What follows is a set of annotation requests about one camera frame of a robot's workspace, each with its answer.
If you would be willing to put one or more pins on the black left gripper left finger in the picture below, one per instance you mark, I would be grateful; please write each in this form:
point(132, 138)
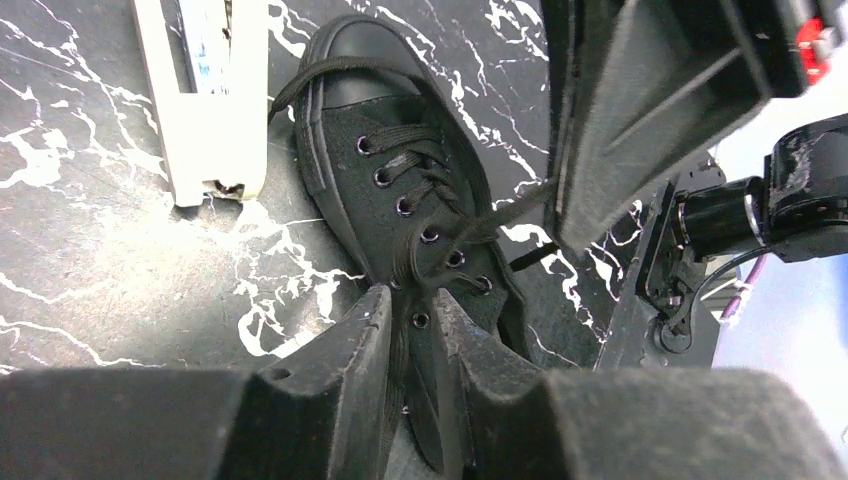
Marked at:
point(316, 414)

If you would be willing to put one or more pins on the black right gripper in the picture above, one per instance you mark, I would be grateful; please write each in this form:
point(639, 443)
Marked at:
point(639, 87)

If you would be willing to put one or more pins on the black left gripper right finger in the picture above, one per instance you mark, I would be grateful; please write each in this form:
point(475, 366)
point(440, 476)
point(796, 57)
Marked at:
point(629, 424)

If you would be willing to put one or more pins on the black canvas shoe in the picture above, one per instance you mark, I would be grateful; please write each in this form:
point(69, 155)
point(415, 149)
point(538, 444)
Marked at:
point(404, 191)

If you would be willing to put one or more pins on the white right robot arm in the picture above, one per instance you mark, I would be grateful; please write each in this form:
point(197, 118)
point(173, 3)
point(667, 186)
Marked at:
point(697, 225)

